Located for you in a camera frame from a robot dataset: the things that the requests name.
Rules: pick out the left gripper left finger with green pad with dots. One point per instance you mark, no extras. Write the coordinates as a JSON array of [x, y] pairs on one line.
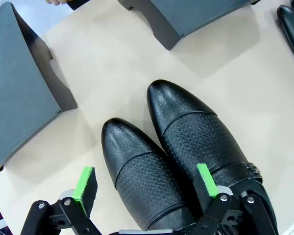
[[85, 186]]

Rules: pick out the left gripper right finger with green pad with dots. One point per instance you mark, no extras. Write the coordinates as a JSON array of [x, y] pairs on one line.
[[207, 178]]

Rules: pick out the dark grey shoe stand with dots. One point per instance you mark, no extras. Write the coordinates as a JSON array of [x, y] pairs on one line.
[[14, 98], [186, 14]]

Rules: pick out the person's bare hand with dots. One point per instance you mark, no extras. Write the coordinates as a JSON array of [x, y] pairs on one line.
[[55, 2]]

